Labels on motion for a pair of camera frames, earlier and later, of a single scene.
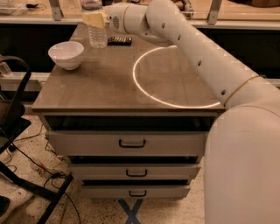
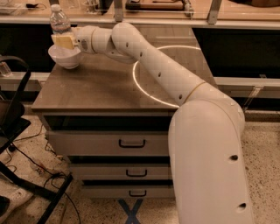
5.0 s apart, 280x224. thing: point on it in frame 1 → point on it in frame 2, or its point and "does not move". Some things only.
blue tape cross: (132, 218) does not move
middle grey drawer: (136, 171) does not move
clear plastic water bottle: (96, 22) → (59, 21)
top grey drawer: (129, 143) does not move
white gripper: (114, 17) → (83, 39)
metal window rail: (56, 17) does not move
